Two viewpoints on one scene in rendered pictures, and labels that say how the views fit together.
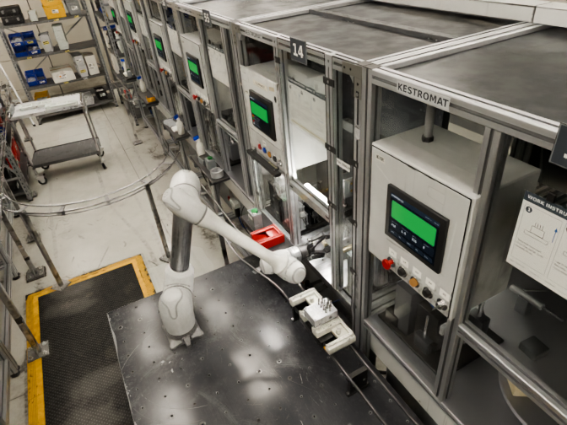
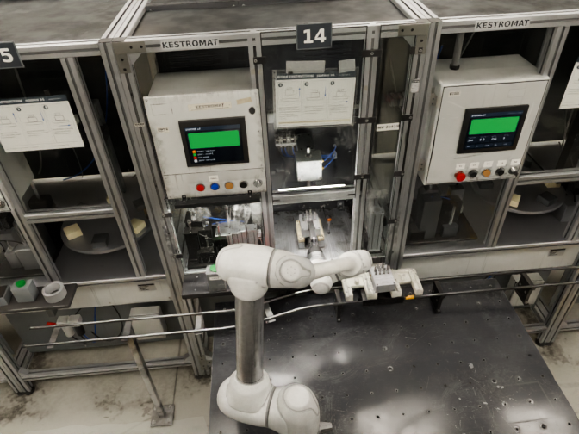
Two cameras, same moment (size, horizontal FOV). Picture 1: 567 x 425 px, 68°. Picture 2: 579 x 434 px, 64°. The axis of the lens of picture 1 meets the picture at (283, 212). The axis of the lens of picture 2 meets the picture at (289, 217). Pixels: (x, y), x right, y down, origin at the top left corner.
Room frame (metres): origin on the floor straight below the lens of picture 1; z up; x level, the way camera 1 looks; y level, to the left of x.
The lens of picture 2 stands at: (1.21, 1.42, 2.53)
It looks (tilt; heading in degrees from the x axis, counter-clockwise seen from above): 39 degrees down; 292
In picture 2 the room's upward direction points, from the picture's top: 3 degrees counter-clockwise
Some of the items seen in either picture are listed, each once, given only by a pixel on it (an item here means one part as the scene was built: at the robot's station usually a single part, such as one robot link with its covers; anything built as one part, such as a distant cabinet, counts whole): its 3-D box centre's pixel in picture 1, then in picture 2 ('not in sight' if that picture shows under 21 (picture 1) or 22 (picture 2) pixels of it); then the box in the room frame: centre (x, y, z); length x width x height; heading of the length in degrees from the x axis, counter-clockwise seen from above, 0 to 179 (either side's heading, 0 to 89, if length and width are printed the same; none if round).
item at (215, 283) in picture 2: (256, 218); (216, 275); (2.09, 0.16, 0.97); 0.08 x 0.08 x 0.12; 25
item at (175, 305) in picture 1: (175, 308); (295, 410); (1.55, 0.60, 0.85); 0.18 x 0.16 x 0.22; 6
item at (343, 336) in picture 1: (321, 321); (380, 288); (1.37, -0.12, 0.84); 0.36 x 0.14 x 0.10; 25
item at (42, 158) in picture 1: (60, 136); not in sight; (5.04, 2.66, 0.47); 0.84 x 0.53 x 0.94; 109
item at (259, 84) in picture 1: (282, 113); (211, 134); (2.12, -0.04, 1.60); 0.42 x 0.29 x 0.46; 25
